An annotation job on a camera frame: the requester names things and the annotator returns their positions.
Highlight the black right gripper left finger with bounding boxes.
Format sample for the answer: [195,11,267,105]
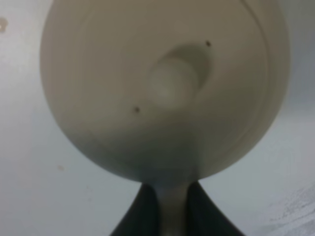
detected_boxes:
[111,184,161,236]

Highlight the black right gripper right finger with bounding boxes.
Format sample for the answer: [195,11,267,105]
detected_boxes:
[186,181,244,236]

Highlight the tan ceramic teapot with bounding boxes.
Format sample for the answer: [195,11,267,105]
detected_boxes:
[40,0,290,236]

